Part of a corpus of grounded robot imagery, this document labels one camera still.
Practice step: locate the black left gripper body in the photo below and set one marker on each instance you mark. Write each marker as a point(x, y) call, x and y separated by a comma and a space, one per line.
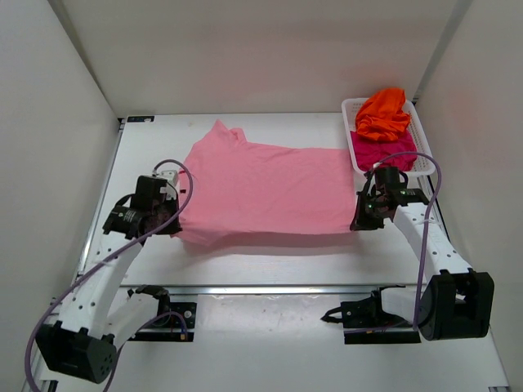
point(164, 220)

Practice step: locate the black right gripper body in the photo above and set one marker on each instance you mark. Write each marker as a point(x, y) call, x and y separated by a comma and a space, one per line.
point(364, 216)

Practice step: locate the light pink t-shirt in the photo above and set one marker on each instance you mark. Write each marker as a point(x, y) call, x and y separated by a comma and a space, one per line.
point(237, 187)

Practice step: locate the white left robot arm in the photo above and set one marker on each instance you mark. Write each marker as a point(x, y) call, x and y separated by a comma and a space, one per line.
point(84, 340)

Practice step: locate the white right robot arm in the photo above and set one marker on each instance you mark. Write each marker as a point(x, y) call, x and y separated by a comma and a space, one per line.
point(451, 300)

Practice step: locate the magenta t-shirt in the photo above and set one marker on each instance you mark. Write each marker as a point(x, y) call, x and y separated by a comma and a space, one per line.
point(368, 152)

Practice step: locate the white perforated plastic basket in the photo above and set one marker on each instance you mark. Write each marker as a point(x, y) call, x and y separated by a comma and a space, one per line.
point(422, 166)

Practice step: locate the orange t-shirt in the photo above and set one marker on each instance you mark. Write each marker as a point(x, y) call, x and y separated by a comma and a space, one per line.
point(381, 118)

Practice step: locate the dark label sticker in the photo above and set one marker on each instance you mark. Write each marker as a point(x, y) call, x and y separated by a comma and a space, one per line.
point(140, 119)

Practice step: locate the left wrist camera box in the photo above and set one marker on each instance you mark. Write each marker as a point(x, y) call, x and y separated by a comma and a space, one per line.
point(168, 180)

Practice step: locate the aluminium table edge rail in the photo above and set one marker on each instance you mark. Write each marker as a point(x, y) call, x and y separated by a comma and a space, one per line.
point(269, 290)

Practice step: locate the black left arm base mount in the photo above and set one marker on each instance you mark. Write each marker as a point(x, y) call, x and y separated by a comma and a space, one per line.
point(178, 316)

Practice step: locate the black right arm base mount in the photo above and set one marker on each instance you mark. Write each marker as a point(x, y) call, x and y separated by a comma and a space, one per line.
point(364, 322)

